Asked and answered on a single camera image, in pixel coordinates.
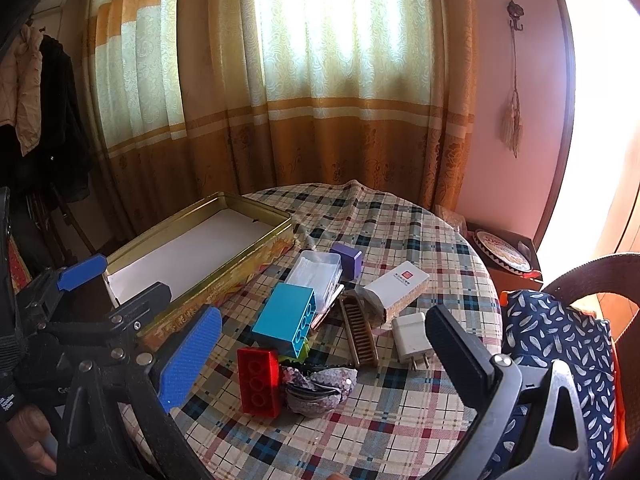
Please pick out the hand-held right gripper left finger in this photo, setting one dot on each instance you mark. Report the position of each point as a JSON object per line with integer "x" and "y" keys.
{"x": 190, "y": 355}

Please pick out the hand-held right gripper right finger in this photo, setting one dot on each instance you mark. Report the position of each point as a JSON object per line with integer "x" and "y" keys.
{"x": 455, "y": 355}

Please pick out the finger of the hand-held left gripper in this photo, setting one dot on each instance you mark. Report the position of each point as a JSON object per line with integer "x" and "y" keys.
{"x": 80, "y": 272}
{"x": 145, "y": 302}

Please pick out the white charger plug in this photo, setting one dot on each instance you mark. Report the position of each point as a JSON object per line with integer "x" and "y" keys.
{"x": 410, "y": 335}

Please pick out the red building block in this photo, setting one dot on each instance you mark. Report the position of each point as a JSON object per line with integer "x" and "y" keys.
{"x": 257, "y": 380}

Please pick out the gold tin box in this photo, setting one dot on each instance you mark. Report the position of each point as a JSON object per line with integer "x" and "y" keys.
{"x": 225, "y": 280}

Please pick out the white carton box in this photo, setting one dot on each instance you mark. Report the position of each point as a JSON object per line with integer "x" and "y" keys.
{"x": 395, "y": 287}

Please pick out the teal building block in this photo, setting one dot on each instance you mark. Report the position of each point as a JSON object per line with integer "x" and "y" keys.
{"x": 280, "y": 315}

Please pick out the brown wooden comb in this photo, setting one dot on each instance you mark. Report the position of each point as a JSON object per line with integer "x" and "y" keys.
{"x": 357, "y": 332}

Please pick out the green building block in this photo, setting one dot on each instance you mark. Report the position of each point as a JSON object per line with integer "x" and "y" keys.
{"x": 304, "y": 349}

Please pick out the purple box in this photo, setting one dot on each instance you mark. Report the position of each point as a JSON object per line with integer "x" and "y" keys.
{"x": 350, "y": 260}

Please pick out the clear plastic box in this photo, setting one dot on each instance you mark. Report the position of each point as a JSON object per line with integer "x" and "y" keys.
{"x": 315, "y": 272}

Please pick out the person's left hand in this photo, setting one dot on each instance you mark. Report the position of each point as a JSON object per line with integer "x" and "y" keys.
{"x": 25, "y": 435}

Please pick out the dark wooden cabinet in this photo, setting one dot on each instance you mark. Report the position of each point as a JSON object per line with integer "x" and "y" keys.
{"x": 515, "y": 282}

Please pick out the plaid tablecloth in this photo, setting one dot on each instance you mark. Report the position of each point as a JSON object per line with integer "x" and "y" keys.
{"x": 400, "y": 435}

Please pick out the blue leaf-print cushion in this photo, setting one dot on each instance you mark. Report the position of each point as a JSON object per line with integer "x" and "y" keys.
{"x": 550, "y": 325}

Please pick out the round decorative plate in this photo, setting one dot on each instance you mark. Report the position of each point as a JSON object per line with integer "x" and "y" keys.
{"x": 500, "y": 250}

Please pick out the black hanging jacket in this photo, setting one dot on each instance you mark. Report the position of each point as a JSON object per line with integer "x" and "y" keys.
{"x": 65, "y": 135}

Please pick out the wooden chair back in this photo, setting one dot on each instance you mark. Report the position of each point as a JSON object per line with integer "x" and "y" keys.
{"x": 600, "y": 265}

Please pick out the orange cloth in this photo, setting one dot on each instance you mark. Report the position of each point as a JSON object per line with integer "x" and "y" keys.
{"x": 621, "y": 420}

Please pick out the beige hanging jacket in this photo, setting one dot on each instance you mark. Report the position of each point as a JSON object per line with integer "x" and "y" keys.
{"x": 25, "y": 100}

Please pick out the orange and cream curtain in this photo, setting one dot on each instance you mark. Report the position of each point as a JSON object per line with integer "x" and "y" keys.
{"x": 325, "y": 135}

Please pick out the wooden door frame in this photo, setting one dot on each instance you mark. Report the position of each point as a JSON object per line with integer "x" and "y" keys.
{"x": 560, "y": 110}

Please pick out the metal wall hook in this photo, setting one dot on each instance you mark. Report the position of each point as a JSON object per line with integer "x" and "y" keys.
{"x": 514, "y": 10}

